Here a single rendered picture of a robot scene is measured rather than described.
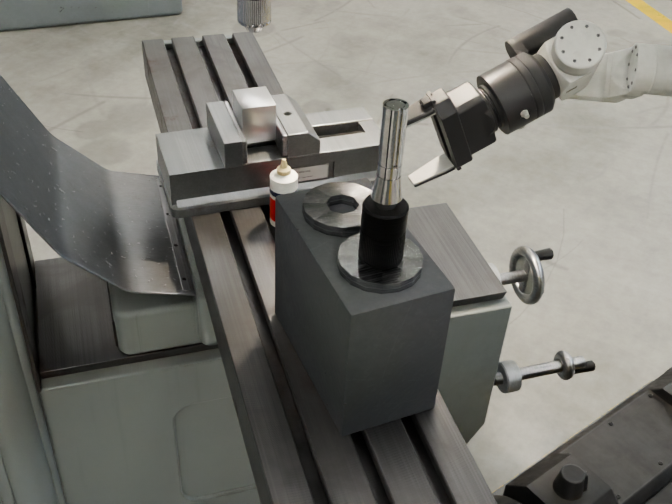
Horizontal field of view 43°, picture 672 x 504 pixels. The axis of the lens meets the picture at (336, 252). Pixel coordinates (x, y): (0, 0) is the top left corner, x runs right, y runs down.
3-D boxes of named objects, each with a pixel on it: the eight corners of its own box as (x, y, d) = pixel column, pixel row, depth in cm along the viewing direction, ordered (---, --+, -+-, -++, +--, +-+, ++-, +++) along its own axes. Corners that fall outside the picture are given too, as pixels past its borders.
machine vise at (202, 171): (360, 137, 146) (364, 80, 139) (392, 185, 135) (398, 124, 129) (155, 166, 137) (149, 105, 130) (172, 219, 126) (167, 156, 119)
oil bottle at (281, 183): (293, 212, 128) (294, 149, 122) (300, 228, 126) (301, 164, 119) (266, 215, 127) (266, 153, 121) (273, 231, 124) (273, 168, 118)
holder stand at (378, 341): (358, 291, 115) (368, 166, 103) (436, 408, 99) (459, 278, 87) (273, 313, 111) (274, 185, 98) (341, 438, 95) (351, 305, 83)
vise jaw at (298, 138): (296, 113, 138) (297, 91, 135) (320, 153, 129) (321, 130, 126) (260, 118, 136) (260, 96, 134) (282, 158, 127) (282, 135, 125)
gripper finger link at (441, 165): (415, 186, 117) (455, 165, 117) (406, 173, 119) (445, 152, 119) (418, 194, 118) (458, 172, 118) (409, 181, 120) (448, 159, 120)
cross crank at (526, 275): (527, 275, 176) (538, 230, 169) (554, 313, 167) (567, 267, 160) (456, 287, 172) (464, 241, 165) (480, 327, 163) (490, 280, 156)
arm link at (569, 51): (531, 129, 118) (603, 89, 118) (542, 103, 107) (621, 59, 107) (490, 61, 120) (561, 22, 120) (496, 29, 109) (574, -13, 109)
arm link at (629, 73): (539, 97, 119) (637, 107, 118) (548, 74, 111) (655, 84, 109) (543, 53, 120) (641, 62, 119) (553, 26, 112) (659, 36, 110)
